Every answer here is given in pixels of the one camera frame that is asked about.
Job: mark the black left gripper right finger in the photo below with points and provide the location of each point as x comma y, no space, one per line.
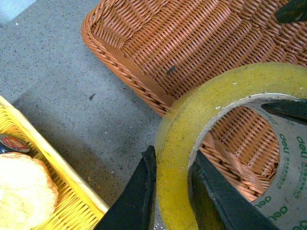
217,205

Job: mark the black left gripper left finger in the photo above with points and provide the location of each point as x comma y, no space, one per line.
135,207

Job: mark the yellow packing tape roll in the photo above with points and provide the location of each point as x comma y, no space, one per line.
275,91

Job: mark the yellow woven basket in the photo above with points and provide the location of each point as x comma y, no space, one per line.
79,207

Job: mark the brown wicker basket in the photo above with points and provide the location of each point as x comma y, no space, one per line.
165,48

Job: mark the toy bread bun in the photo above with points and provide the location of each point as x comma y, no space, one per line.
28,195

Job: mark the small colourful snack packet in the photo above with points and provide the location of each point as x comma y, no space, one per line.
10,143

